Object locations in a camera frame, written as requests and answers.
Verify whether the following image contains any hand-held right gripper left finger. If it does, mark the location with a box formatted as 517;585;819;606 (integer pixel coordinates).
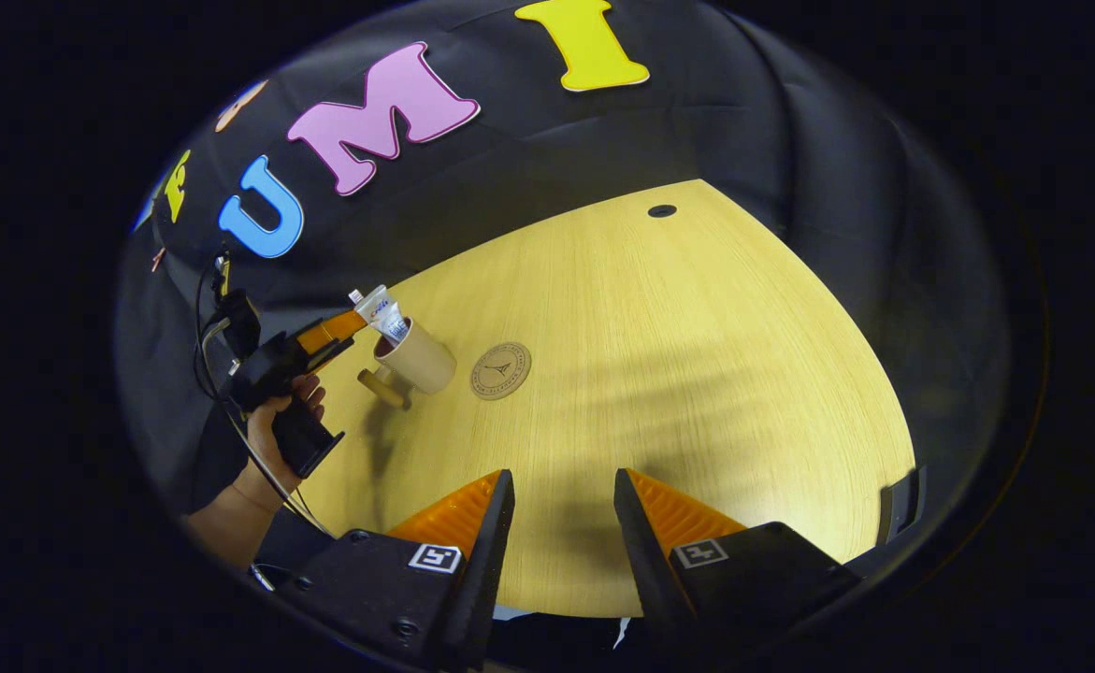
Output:
252;469;516;673

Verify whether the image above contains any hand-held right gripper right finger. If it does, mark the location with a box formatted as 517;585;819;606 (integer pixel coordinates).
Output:
614;467;864;655

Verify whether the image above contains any white toothpaste tube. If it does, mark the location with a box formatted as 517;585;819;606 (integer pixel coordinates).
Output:
349;285;411;343

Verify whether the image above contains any beige cup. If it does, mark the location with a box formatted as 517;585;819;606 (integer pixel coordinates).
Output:
357;316;457;410

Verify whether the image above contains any round brown coaster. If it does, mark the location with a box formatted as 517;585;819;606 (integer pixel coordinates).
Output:
469;341;533;401

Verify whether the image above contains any wooden desktop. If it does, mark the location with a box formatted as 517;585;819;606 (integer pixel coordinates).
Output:
299;178;917;620

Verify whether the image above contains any black backdrop cloth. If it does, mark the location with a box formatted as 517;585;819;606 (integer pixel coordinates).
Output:
115;0;1011;580

